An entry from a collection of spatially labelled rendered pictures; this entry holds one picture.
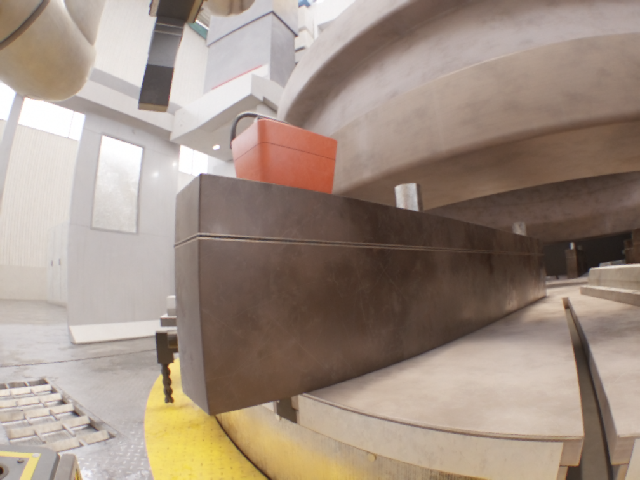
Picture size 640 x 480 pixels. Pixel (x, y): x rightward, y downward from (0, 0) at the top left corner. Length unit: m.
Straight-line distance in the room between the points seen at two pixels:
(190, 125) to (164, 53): 3.56
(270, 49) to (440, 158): 3.40
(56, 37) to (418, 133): 0.96
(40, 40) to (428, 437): 0.75
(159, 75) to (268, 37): 4.08
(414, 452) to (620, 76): 1.00
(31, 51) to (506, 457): 0.80
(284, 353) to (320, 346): 0.08
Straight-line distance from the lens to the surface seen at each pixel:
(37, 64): 0.55
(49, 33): 0.54
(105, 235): 3.53
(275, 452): 0.85
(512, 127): 0.97
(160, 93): 0.30
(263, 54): 4.23
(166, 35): 0.34
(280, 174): 0.61
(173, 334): 1.23
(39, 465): 0.42
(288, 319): 0.57
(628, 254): 4.25
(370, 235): 0.73
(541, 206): 5.52
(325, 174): 0.68
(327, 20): 8.22
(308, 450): 0.72
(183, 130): 3.95
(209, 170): 6.42
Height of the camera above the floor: 0.51
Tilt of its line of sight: 7 degrees up
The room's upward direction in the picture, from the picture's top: 3 degrees counter-clockwise
